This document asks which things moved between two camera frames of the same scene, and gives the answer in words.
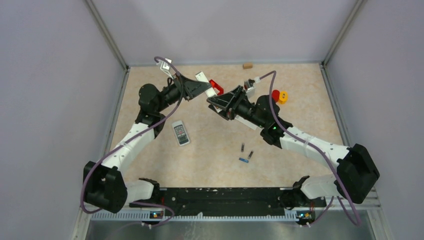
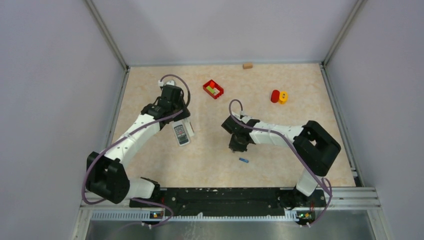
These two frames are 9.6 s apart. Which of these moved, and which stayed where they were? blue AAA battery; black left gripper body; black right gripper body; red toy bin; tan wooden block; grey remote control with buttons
Moved: black right gripper body; black left gripper body
Stayed: blue AAA battery; red toy bin; tan wooden block; grey remote control with buttons
